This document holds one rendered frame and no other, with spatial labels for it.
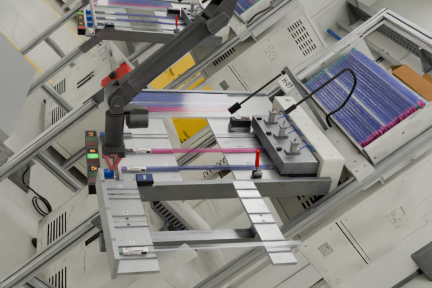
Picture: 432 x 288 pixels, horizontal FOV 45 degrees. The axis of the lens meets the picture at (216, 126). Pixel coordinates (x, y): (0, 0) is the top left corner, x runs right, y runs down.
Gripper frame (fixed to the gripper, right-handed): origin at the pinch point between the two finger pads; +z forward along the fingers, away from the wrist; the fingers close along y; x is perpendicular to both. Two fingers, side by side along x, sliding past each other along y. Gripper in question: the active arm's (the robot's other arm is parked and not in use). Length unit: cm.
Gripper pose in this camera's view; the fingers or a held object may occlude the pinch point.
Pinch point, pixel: (112, 167)
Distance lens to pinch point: 169.0
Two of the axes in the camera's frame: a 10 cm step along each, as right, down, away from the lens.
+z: -1.3, 8.7, 4.7
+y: -2.5, -4.9, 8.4
